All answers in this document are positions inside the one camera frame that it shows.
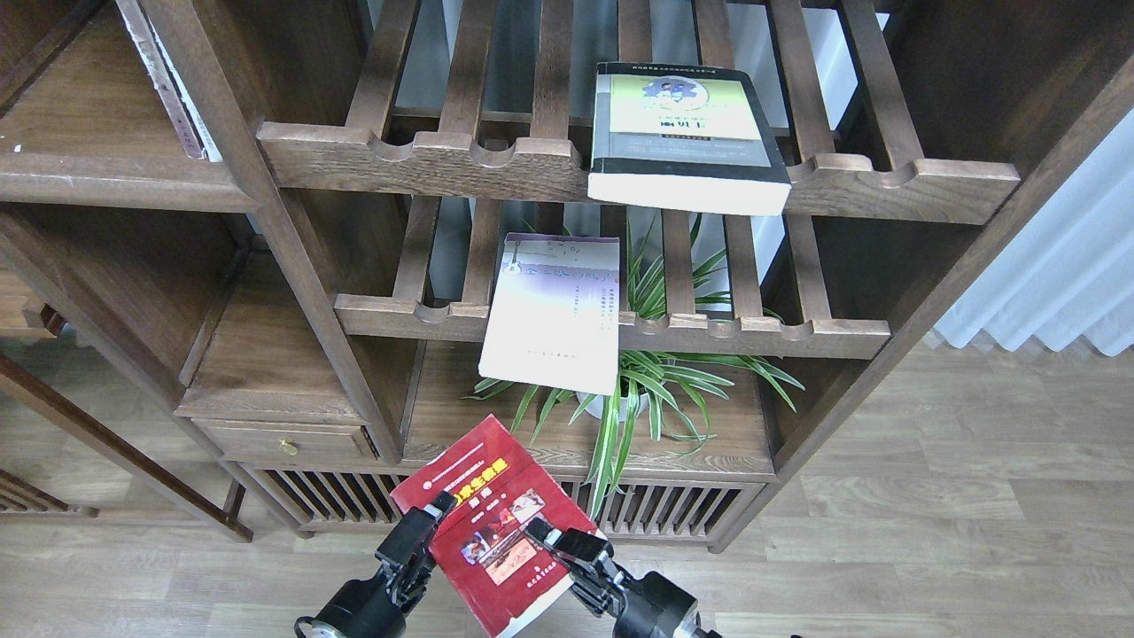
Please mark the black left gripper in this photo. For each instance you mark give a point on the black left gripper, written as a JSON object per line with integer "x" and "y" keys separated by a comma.
{"x": 378, "y": 606}

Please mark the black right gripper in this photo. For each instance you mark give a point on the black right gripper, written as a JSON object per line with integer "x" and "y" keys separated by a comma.
{"x": 651, "y": 606}

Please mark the red book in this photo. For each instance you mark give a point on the red book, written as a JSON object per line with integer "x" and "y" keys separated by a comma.
{"x": 506, "y": 579}

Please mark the white lavender book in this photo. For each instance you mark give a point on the white lavender book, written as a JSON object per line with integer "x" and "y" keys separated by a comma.
{"x": 554, "y": 317}

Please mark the green spider plant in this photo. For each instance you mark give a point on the green spider plant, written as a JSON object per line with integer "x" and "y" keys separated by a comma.
{"x": 647, "y": 380}

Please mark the dark wooden bookshelf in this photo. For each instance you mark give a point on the dark wooden bookshelf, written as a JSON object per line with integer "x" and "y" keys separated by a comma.
{"x": 329, "y": 280}

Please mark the black and yellow book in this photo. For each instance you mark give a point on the black and yellow book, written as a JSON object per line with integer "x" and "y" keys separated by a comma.
{"x": 685, "y": 138}

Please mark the white upright book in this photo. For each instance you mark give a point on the white upright book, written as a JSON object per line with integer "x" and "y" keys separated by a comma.
{"x": 188, "y": 124}

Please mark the white curtain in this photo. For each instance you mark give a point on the white curtain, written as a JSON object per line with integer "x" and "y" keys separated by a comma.
{"x": 1069, "y": 273}

